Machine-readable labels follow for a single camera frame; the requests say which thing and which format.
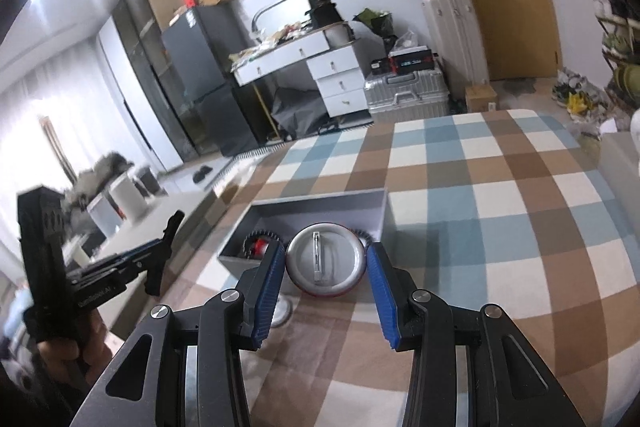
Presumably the checkered blanket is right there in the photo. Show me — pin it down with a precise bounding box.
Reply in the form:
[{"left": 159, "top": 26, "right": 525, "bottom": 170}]
[{"left": 160, "top": 109, "right": 640, "bottom": 427}]

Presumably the pile of shoes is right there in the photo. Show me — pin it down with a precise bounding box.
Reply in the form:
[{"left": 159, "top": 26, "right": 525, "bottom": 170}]
[{"left": 551, "top": 68, "right": 609, "bottom": 122}]

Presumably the grey bench ledge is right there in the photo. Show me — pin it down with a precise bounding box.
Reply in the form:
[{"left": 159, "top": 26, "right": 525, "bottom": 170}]
[{"left": 70, "top": 156, "right": 237, "bottom": 343}]

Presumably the person's left hand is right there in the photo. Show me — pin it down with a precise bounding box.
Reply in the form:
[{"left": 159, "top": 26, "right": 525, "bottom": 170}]
[{"left": 37, "top": 307, "right": 109, "bottom": 384}]

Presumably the green and black bag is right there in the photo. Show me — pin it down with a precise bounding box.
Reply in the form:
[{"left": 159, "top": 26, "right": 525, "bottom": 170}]
[{"left": 352, "top": 8, "right": 397, "bottom": 38}]

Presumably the silver ribbed suitcase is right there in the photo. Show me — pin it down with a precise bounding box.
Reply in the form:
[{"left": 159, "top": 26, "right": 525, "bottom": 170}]
[{"left": 363, "top": 69, "right": 451, "bottom": 124}]

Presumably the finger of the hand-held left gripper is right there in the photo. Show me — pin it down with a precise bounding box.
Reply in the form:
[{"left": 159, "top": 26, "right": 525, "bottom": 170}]
[
  {"left": 127, "top": 254, "right": 164, "bottom": 298},
  {"left": 90, "top": 210, "right": 184, "bottom": 270}
]

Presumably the glass door wardrobe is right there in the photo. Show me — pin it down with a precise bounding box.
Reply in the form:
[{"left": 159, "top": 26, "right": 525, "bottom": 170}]
[{"left": 97, "top": 0, "right": 202, "bottom": 174}]

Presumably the white desk with drawers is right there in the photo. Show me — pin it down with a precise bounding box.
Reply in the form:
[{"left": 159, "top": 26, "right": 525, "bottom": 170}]
[{"left": 231, "top": 29, "right": 372, "bottom": 120}]

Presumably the grey cardboard box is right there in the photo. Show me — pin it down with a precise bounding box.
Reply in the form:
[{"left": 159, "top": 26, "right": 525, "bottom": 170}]
[{"left": 217, "top": 188, "right": 390, "bottom": 280}]

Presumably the white ribbed suitcase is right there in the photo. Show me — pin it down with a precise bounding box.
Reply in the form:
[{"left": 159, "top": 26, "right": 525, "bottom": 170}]
[{"left": 421, "top": 0, "right": 491, "bottom": 102}]

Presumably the small red hair accessory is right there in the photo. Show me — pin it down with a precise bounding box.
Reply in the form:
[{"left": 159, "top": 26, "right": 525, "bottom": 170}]
[{"left": 247, "top": 239, "right": 272, "bottom": 261}]

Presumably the black pots stack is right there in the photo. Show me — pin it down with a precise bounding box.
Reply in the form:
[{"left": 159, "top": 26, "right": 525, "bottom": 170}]
[{"left": 303, "top": 0, "right": 344, "bottom": 28}]

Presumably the small cardboard box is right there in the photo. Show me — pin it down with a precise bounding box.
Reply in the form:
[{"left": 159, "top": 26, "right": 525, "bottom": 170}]
[{"left": 465, "top": 84, "right": 499, "bottom": 113}]

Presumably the black and red box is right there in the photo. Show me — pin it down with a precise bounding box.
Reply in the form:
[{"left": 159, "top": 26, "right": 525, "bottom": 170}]
[{"left": 388, "top": 49, "right": 439, "bottom": 74}]

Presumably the shoe rack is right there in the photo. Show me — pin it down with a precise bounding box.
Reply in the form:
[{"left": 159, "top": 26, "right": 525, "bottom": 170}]
[{"left": 579, "top": 0, "right": 640, "bottom": 108}]

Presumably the white bucket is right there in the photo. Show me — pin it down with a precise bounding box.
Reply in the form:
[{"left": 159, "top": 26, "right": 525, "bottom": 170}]
[{"left": 325, "top": 23, "right": 357, "bottom": 48}]

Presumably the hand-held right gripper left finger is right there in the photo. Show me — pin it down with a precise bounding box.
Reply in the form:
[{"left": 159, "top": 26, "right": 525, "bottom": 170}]
[{"left": 70, "top": 238, "right": 287, "bottom": 427}]

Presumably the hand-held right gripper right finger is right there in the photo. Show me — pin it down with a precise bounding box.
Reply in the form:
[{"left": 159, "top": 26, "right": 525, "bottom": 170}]
[{"left": 366, "top": 241, "right": 588, "bottom": 427}]

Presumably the dark cloth under desk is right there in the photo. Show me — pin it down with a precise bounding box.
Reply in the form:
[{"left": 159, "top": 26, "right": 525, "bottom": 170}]
[{"left": 272, "top": 86, "right": 332, "bottom": 140}]

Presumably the dark grey refrigerator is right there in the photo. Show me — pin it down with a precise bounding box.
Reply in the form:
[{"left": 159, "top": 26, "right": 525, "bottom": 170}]
[{"left": 161, "top": 2, "right": 259, "bottom": 158}]

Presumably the white cylindrical bin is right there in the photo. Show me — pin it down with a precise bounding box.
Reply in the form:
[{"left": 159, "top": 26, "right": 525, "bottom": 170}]
[{"left": 107, "top": 176, "right": 149, "bottom": 221}]

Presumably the white square bin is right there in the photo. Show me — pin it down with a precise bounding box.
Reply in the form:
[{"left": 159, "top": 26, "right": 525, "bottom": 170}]
[{"left": 87, "top": 197, "right": 124, "bottom": 238}]

